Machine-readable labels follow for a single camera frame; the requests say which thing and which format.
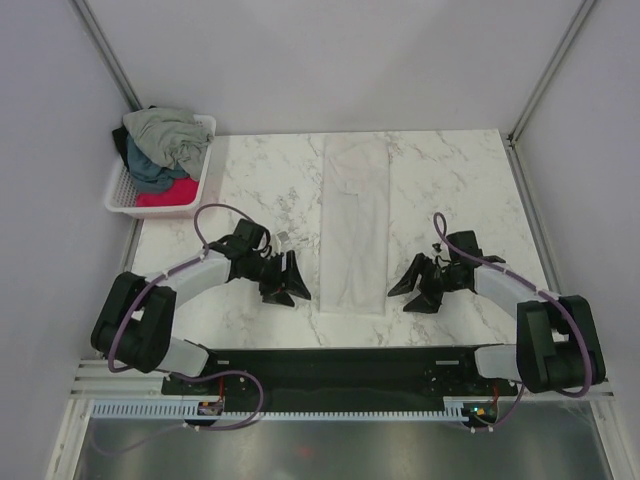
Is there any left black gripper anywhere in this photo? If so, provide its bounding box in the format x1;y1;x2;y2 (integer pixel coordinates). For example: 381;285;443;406
244;250;310;308

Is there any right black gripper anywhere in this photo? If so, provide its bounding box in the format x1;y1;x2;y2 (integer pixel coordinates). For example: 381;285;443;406
387;252;464;315

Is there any white t shirt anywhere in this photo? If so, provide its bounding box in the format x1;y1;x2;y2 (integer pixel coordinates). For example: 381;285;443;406
319;134;390;315

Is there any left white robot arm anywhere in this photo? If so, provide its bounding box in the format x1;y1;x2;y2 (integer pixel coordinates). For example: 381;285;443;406
91;219;311;393

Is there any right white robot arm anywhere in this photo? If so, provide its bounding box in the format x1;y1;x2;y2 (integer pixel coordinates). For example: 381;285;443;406
388;230;606;396

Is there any red t shirt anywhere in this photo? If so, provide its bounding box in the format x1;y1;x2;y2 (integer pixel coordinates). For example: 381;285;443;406
136;178;199;208

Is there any teal t shirt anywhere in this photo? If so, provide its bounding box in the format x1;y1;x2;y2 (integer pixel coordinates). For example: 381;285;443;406
126;136;189;193

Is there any grey t shirt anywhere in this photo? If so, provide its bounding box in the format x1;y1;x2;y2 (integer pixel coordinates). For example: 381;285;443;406
123;107;213;181

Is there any white plastic basket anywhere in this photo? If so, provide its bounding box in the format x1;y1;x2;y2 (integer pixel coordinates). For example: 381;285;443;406
104;107;217;219

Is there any black t shirt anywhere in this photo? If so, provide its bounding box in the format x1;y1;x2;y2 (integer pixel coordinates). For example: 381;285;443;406
111;105;164;168

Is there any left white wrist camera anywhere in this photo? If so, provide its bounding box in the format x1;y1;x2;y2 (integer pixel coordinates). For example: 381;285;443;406
272;231;291;252

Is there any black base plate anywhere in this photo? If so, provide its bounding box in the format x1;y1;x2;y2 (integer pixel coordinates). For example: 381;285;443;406
162;347;517;409

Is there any right aluminium frame post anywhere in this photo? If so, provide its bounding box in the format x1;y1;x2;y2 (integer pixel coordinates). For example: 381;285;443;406
503;0;599;149

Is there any aluminium frame post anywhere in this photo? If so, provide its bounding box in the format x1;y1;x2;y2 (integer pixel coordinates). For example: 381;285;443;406
69;0;142;111
503;0;599;149

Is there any aluminium front rail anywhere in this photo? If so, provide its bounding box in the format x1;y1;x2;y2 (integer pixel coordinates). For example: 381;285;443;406
71;360;614;401

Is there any white slotted cable duct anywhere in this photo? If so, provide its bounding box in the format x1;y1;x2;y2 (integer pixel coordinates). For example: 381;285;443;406
89;396;495;421

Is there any left aluminium frame post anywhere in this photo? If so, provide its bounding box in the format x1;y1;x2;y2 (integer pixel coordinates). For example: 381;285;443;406
69;0;142;111

